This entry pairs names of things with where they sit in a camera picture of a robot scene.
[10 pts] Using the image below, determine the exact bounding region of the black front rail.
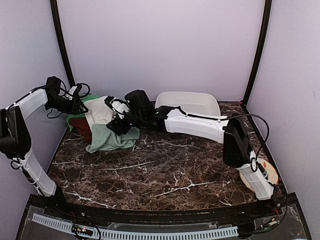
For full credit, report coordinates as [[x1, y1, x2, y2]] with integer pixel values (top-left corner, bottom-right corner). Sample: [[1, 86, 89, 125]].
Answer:
[[27, 193, 296, 226]]

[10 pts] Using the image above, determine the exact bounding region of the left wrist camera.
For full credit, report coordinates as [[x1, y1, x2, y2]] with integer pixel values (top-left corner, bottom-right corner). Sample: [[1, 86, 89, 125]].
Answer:
[[65, 83, 82, 101]]

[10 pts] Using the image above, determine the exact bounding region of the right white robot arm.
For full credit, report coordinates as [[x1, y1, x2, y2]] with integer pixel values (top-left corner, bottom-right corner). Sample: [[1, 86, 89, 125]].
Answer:
[[107, 99, 275, 217]]

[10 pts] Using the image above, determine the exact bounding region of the round floral coaster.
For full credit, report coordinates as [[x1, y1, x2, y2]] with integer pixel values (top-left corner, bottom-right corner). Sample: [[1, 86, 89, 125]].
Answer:
[[239, 158, 279, 192]]

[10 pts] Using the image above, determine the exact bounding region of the right black frame post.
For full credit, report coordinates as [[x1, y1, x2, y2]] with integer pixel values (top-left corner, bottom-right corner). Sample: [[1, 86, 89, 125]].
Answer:
[[242, 0, 273, 108]]

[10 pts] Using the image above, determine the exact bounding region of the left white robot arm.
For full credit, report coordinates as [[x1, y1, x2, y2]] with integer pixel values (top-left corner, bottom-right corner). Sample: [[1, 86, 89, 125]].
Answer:
[[0, 76, 88, 218]]

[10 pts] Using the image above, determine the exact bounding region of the cream white towel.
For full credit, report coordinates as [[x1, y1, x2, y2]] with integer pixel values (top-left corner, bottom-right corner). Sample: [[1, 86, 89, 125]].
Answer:
[[84, 96, 114, 129]]

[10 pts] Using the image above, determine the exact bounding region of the white slotted cable duct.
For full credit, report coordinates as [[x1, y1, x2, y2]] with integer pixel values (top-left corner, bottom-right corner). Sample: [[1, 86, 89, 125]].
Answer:
[[31, 213, 239, 240]]

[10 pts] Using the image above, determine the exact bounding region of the bright green towel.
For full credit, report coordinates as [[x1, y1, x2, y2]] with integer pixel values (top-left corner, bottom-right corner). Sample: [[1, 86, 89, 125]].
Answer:
[[66, 94, 99, 132]]

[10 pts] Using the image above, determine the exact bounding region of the left black frame post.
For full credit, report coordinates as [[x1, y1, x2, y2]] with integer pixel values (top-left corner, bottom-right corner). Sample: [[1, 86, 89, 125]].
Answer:
[[49, 0, 76, 87]]

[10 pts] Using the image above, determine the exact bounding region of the dark red towel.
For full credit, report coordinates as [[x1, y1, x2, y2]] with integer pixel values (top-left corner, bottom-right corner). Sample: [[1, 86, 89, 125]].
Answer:
[[68, 117, 92, 142]]

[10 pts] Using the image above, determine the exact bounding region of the mint green panda towel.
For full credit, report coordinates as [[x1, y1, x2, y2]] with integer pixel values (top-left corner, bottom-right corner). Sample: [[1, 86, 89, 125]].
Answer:
[[85, 124, 140, 154]]

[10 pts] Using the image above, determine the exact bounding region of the black frame post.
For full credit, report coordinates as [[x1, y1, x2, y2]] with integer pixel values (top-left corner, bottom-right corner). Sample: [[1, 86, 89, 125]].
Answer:
[[242, 0, 273, 108], [49, 0, 76, 87]]

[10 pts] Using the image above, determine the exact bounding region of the white plastic basin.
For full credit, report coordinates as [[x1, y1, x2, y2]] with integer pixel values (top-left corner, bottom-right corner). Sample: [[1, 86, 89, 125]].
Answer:
[[155, 91, 221, 116]]

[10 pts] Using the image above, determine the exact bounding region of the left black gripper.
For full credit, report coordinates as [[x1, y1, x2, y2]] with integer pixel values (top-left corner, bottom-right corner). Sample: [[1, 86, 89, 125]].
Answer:
[[45, 95, 89, 115]]

